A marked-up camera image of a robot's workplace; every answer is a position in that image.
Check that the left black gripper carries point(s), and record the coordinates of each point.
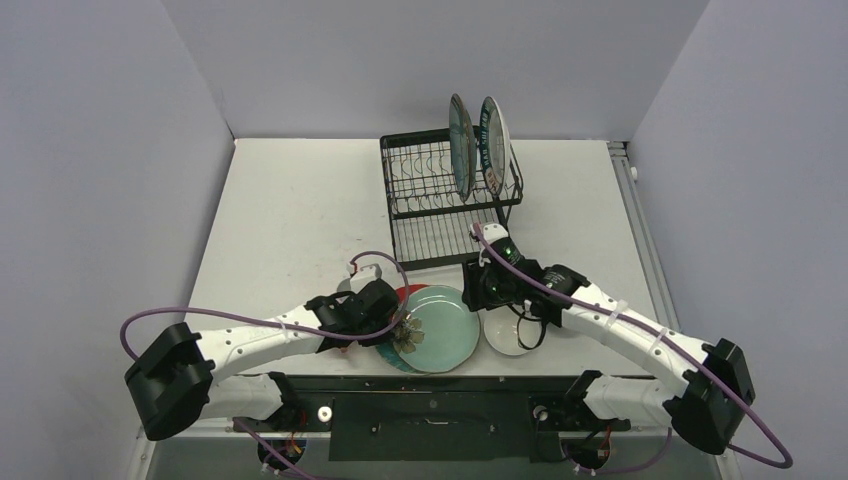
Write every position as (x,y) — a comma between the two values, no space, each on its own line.
(374,342)

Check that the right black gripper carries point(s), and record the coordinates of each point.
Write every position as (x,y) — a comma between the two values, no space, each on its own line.
(476,285)

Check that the light teal flower plate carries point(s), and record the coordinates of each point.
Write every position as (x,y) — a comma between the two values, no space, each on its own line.
(438,334)

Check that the black wire dish rack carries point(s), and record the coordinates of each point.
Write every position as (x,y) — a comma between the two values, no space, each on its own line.
(429,221)

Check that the blue glazed plate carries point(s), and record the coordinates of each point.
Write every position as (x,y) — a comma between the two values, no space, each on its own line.
(462,147)

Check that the green rimmed white plate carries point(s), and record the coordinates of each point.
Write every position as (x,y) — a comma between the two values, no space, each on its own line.
(494,145)

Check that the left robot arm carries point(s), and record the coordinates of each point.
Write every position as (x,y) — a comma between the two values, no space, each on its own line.
(184,376)

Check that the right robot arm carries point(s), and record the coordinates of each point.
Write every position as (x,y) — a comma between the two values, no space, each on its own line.
(696,388)

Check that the red and blue plate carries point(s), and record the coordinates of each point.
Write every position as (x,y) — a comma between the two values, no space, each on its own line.
(386,351)

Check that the white bowl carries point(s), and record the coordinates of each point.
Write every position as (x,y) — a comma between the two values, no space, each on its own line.
(508,335)

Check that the black base panel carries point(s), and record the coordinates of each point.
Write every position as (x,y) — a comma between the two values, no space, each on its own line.
(439,418)

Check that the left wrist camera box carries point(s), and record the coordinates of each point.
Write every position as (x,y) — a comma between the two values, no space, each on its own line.
(366,272)

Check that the aluminium rail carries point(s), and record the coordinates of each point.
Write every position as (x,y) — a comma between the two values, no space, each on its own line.
(626,177)

